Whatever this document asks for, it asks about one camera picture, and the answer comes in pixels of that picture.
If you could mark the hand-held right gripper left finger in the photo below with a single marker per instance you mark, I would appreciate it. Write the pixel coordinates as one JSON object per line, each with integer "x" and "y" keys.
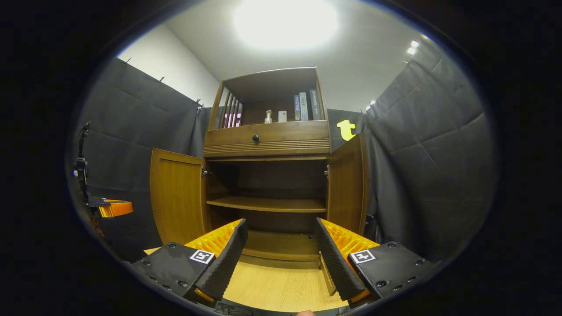
{"x": 226, "y": 263}

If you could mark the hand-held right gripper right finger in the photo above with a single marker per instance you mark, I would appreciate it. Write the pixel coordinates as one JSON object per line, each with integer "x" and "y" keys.
{"x": 338, "y": 267}

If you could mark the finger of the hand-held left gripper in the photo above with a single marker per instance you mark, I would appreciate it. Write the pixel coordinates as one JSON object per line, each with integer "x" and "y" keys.
{"x": 116, "y": 208}

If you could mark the wooden cabinet door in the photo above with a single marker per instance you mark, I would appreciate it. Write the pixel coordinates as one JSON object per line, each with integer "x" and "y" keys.
{"x": 347, "y": 184}
{"x": 175, "y": 197}

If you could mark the wooden double-door shoe cabinet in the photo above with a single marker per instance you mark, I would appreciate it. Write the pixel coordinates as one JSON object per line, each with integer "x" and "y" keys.
{"x": 281, "y": 175}

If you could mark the wooden cabinet drawer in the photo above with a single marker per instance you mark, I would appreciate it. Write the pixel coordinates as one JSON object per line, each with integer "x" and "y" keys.
{"x": 298, "y": 131}

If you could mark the wooden inner shelf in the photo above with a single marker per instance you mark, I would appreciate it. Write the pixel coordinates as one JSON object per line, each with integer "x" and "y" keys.
{"x": 268, "y": 204}

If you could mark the black backdrop cloth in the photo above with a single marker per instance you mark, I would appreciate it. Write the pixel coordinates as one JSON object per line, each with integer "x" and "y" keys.
{"x": 430, "y": 153}

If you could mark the white pump bottle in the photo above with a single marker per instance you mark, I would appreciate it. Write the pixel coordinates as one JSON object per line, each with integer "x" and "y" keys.
{"x": 268, "y": 117}

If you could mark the small white box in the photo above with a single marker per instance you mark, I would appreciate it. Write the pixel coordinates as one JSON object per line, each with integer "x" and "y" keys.
{"x": 282, "y": 116}

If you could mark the dark purple book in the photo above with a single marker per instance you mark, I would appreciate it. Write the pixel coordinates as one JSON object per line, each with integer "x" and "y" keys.
{"x": 297, "y": 109}

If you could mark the light grey book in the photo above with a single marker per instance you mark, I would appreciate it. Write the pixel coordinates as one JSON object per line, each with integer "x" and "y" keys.
{"x": 304, "y": 106}

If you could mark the large ceiling light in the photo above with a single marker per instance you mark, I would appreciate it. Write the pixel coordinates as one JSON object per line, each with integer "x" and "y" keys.
{"x": 285, "y": 22}

